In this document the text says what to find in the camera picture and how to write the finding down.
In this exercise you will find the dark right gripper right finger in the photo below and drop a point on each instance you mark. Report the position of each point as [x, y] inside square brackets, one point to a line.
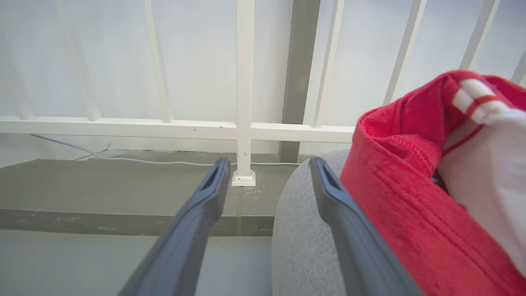
[353, 242]

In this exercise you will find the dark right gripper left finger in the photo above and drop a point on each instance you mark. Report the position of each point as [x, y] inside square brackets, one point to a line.
[185, 242]

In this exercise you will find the red and white garment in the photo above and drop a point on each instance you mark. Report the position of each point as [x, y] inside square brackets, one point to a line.
[394, 197]

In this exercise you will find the grey fabric sofa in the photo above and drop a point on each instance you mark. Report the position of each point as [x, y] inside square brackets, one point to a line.
[304, 230]

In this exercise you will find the white metal railing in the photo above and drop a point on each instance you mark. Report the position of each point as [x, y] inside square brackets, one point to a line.
[244, 82]

